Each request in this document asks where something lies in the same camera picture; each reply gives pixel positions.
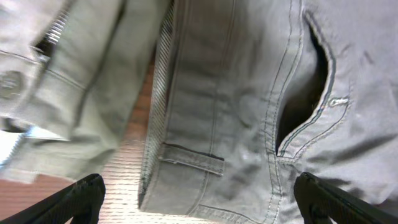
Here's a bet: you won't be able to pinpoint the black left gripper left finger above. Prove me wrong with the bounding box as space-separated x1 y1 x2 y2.
1 174 106 224

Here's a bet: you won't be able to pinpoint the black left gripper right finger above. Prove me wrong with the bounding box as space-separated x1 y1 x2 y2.
294 172 397 224

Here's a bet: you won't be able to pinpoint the grey shorts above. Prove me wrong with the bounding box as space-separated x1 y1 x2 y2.
138 0 397 223

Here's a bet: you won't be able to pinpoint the folded khaki shorts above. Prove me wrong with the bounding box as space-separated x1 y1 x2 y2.
1 0 170 184

